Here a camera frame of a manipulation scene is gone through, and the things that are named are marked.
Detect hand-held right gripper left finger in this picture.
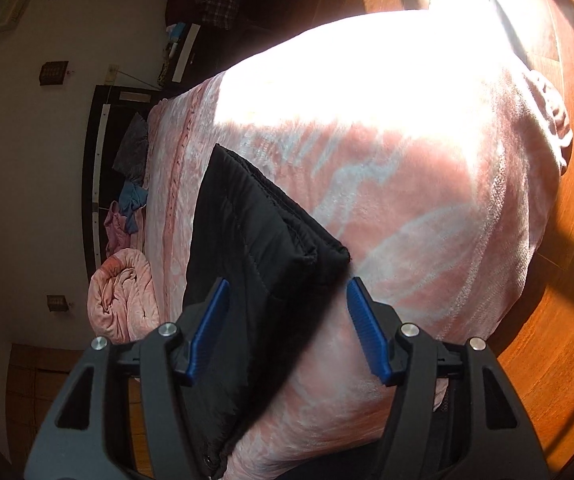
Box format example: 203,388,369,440
24,278,231,480

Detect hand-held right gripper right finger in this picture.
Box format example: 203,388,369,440
346,277,550,480

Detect black pants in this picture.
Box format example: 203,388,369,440
183,143,352,480

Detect rolled pink blanket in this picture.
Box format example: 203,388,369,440
87,247,161,346

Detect pink cloth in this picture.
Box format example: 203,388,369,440
103,200,140,257

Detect pink patterned blanket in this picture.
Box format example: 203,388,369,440
147,10,573,480

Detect blue cloth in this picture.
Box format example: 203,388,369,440
118,180,148,234

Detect grey cloth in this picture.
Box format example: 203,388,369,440
113,112,150,186

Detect dark bed headboard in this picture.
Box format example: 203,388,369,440
82,85,168,281

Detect white shelf board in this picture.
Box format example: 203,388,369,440
172,25,201,83

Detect pink pillow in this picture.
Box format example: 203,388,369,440
522,70,574,176

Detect maroon cloth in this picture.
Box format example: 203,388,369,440
166,0,208,26

